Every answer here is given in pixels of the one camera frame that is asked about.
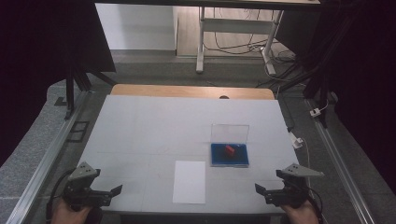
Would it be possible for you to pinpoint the tangle of black floor cables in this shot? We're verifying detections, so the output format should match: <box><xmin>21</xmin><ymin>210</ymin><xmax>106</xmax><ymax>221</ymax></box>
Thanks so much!
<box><xmin>204</xmin><ymin>7</ymin><xmax>297</xmax><ymax>63</ymax></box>

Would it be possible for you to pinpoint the white desk frame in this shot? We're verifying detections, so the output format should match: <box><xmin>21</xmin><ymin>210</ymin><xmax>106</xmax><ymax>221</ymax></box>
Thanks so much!
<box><xmin>195</xmin><ymin>6</ymin><xmax>285</xmax><ymax>77</ymax></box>

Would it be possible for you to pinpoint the person's left hand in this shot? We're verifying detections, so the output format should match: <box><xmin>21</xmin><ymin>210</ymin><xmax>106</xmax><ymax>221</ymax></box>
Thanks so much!
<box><xmin>50</xmin><ymin>199</ymin><xmax>94</xmax><ymax>224</ymax></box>

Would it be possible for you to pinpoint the white power adapter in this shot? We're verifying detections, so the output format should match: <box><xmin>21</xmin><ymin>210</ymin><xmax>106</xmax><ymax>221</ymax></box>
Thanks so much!
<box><xmin>290</xmin><ymin>132</ymin><xmax>304</xmax><ymax>149</ymax></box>

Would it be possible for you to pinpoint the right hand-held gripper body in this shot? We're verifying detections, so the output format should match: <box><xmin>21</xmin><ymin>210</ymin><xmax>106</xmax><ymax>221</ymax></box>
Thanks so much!
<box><xmin>264</xmin><ymin>162</ymin><xmax>325</xmax><ymax>209</ymax></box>

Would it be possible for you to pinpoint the black metal stand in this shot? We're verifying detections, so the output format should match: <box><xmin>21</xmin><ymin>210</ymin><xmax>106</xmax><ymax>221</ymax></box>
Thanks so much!
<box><xmin>279</xmin><ymin>55</ymin><xmax>337</xmax><ymax>129</ymax></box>
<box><xmin>64</xmin><ymin>66</ymin><xmax>118</xmax><ymax>120</ymax></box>

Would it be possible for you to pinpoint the black curtain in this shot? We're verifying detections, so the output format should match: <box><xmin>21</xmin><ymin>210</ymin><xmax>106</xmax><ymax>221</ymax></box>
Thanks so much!
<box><xmin>276</xmin><ymin>0</ymin><xmax>396</xmax><ymax>194</ymax></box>
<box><xmin>0</xmin><ymin>0</ymin><xmax>116</xmax><ymax>166</ymax></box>

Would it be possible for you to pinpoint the thin white cable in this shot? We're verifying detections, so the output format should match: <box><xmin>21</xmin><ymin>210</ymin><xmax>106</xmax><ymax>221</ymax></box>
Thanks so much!
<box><xmin>300</xmin><ymin>138</ymin><xmax>313</xmax><ymax>190</ymax></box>

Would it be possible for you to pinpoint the white paper sheet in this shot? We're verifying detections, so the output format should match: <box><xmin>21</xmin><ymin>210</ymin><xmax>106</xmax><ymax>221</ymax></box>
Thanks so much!
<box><xmin>172</xmin><ymin>160</ymin><xmax>206</xmax><ymax>205</ymax></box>

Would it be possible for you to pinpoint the aluminium floor rail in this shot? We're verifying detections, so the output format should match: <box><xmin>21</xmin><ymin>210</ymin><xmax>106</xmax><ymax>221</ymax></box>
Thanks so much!
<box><xmin>5</xmin><ymin>90</ymin><xmax>90</xmax><ymax>224</ymax></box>
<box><xmin>306</xmin><ymin>99</ymin><xmax>375</xmax><ymax>224</ymax></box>

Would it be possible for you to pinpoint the white table mat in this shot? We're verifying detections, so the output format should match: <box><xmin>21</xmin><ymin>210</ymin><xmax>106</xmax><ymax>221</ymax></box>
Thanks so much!
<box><xmin>73</xmin><ymin>94</ymin><xmax>316</xmax><ymax>216</ymax></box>

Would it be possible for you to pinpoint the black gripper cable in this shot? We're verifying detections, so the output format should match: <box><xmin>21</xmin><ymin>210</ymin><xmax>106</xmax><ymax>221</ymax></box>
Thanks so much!
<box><xmin>306</xmin><ymin>183</ymin><xmax>326</xmax><ymax>224</ymax></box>
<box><xmin>46</xmin><ymin>169</ymin><xmax>76</xmax><ymax>223</ymax></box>

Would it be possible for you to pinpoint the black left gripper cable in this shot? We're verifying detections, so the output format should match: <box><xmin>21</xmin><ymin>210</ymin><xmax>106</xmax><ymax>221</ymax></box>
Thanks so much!
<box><xmin>46</xmin><ymin>169</ymin><xmax>76</xmax><ymax>223</ymax></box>

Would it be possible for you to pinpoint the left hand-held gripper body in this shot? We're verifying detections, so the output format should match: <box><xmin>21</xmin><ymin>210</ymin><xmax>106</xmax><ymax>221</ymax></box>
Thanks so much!
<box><xmin>64</xmin><ymin>161</ymin><xmax>114</xmax><ymax>213</ymax></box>

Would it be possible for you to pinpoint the person's right hand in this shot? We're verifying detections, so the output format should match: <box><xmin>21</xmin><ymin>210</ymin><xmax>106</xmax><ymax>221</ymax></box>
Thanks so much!
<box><xmin>281</xmin><ymin>200</ymin><xmax>320</xmax><ymax>224</ymax></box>

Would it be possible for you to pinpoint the white cabinet panel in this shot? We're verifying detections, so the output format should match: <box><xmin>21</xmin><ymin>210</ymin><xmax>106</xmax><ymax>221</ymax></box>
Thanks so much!
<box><xmin>94</xmin><ymin>3</ymin><xmax>177</xmax><ymax>51</ymax></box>

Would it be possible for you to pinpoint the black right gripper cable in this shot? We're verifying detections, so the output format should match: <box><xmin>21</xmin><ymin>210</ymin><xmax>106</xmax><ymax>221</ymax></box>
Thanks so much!
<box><xmin>306</xmin><ymin>183</ymin><xmax>326</xmax><ymax>224</ymax></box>

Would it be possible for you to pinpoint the blue box with clear lid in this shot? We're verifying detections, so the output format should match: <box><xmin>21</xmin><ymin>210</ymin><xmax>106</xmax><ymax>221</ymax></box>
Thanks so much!
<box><xmin>209</xmin><ymin>124</ymin><xmax>250</xmax><ymax>169</ymax></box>

